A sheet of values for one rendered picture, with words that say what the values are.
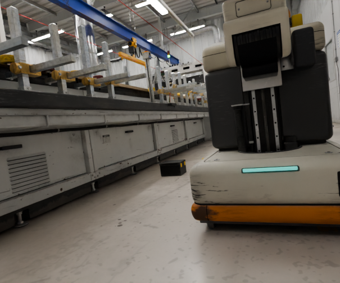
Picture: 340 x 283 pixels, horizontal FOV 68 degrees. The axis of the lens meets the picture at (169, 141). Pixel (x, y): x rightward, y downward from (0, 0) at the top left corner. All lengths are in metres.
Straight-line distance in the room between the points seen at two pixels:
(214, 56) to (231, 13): 0.29
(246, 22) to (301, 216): 0.70
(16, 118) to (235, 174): 1.02
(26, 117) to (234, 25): 1.04
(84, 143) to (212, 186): 1.26
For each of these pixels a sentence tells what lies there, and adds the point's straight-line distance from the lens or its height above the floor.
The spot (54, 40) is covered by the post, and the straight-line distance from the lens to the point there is 1.67.
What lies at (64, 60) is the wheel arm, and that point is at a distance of 1.31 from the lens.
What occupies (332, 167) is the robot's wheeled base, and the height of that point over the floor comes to 0.25.
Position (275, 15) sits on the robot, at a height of 0.77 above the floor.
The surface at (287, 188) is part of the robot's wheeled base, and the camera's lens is 0.97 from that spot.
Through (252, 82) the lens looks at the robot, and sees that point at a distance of 1.18.
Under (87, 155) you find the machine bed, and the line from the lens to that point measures 2.02.
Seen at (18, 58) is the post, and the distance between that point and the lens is 1.46.
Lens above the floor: 0.45
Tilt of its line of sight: 4 degrees down
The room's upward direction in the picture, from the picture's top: 7 degrees counter-clockwise
